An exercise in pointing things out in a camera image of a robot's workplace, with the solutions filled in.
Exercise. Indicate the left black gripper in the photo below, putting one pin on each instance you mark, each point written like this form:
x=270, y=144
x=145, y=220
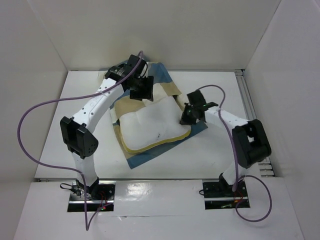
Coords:
x=145, y=94

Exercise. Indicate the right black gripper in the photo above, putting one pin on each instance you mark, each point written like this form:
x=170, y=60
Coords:
x=189, y=114

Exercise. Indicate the blue beige checked pillowcase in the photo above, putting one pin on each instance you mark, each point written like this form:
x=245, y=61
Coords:
x=163, y=87

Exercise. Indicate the white pillow yellow edge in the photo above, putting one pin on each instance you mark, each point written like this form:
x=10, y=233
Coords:
x=152, y=125

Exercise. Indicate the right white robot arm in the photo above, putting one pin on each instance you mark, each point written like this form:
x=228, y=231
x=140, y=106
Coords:
x=248, y=139

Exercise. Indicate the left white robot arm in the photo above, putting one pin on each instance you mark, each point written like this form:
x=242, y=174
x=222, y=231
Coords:
x=78, y=130

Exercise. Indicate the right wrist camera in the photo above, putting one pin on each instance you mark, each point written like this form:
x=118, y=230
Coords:
x=196, y=98

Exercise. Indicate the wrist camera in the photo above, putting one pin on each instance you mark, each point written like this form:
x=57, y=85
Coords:
x=132, y=62
x=196, y=98

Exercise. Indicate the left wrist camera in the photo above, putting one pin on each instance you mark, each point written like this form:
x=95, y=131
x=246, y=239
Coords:
x=132, y=62

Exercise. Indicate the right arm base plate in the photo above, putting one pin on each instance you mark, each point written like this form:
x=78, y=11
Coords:
x=217, y=199

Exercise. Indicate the aluminium frame rail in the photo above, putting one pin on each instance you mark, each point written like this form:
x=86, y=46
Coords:
x=265, y=166

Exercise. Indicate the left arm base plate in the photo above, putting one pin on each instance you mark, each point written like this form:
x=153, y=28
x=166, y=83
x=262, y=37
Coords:
x=103, y=199

